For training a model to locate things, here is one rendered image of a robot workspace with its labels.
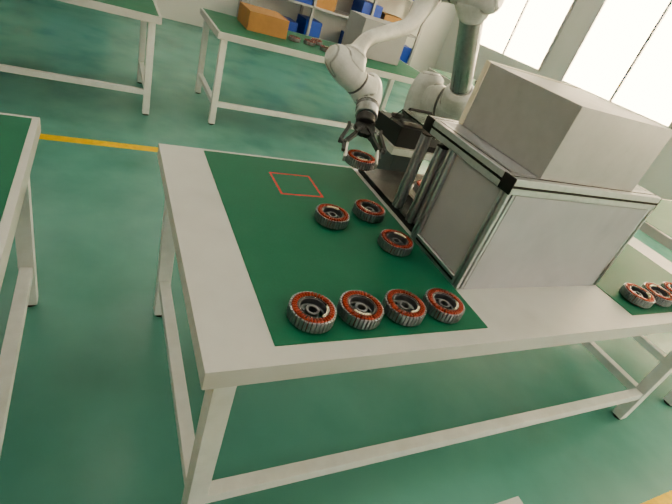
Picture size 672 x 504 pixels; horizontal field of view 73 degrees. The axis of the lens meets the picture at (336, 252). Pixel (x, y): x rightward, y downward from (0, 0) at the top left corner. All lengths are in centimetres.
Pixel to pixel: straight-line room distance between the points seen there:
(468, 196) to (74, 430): 142
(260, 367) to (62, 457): 90
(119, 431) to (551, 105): 162
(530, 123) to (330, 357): 85
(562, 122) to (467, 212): 33
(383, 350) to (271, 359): 27
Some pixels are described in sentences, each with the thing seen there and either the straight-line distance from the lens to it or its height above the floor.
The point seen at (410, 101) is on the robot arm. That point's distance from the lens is 250.
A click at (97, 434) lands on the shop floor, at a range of 172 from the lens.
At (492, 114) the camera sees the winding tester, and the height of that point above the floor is 119.
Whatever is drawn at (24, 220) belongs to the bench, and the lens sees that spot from 188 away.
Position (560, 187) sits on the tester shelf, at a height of 111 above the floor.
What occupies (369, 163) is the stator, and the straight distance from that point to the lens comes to 162.
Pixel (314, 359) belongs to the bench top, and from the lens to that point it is 97.
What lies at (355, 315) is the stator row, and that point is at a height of 78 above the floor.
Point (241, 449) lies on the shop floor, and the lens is 170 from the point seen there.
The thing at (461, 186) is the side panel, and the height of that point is 100.
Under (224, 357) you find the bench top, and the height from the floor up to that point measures 75.
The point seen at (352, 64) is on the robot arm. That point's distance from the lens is 177.
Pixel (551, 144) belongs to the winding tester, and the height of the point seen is 120.
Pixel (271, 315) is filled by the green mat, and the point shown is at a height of 75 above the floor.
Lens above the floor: 143
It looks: 31 degrees down
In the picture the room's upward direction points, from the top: 20 degrees clockwise
